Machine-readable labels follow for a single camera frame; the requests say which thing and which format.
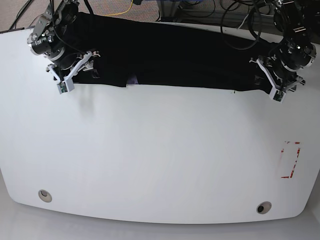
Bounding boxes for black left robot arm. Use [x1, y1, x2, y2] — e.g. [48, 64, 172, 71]
[213, 0, 320, 102]

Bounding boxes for left table cable grommet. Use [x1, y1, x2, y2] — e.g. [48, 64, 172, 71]
[38, 189, 53, 203]

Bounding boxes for table cable grommet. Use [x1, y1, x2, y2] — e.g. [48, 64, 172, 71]
[256, 201, 272, 215]
[38, 189, 53, 203]

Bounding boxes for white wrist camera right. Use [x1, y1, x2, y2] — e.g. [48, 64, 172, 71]
[57, 79, 75, 94]

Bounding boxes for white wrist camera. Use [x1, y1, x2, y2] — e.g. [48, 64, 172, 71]
[57, 79, 75, 94]
[269, 89, 286, 103]

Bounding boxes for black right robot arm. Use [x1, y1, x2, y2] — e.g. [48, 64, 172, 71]
[27, 0, 100, 86]

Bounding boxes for red tape rectangle marking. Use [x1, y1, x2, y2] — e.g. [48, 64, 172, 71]
[277, 141, 302, 179]

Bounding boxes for black t-shirt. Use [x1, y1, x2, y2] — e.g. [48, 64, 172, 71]
[62, 12, 272, 93]

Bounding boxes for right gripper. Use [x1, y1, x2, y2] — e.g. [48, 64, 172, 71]
[46, 51, 101, 84]

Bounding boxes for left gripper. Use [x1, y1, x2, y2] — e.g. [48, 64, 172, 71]
[249, 55, 306, 93]

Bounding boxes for black cables on carpet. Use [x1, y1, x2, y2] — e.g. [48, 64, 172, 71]
[8, 0, 43, 30]

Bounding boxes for right table cable grommet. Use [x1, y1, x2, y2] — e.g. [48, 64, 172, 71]
[256, 201, 272, 215]

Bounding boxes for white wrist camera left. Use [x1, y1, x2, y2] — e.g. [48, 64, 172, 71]
[269, 89, 286, 103]

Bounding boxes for white cable on floor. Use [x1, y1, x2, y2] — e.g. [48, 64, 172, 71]
[237, 14, 251, 30]

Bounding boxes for yellow cable on floor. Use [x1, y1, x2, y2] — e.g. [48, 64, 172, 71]
[104, 0, 133, 17]

